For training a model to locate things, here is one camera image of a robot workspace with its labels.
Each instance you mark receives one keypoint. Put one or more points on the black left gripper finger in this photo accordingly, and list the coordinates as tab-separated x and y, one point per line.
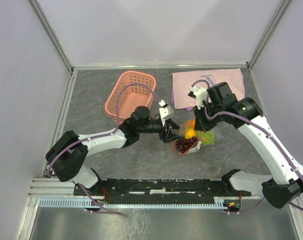
171	138
172	125

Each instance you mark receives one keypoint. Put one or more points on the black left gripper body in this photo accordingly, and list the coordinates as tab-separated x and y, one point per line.
163	134

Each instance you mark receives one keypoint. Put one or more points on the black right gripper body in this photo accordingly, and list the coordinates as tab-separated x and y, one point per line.
205	123

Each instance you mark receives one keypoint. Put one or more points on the dark red grape bunch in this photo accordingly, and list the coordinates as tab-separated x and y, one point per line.
184	146

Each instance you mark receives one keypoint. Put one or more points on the clear zip top bag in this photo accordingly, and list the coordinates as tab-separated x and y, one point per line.
190	124

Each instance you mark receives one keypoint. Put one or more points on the yellow toy mango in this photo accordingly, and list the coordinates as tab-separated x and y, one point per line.
190	133

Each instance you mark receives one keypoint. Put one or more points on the green custard apple toy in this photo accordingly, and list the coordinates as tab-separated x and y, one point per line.
208	137

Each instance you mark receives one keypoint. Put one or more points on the pink plastic perforated basket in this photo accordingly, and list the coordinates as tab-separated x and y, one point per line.
127	100

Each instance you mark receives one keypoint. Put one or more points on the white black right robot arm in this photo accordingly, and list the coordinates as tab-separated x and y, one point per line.
216	104

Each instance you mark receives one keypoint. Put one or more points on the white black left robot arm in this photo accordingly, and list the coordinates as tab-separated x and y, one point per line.
67	156

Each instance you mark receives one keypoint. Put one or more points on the purple cloth under pink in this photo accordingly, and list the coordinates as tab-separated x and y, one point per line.
183	101

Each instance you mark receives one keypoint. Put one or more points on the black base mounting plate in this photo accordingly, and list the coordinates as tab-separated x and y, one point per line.
164	191

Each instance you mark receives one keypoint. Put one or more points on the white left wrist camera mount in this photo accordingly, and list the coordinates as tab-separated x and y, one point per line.
165	112

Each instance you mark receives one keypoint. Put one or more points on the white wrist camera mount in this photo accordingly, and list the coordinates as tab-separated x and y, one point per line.
165	112
200	94

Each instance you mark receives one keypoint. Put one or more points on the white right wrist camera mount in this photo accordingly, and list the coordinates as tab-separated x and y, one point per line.
200	94

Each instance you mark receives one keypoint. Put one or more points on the aluminium frame rail front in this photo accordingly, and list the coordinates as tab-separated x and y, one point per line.
52	187

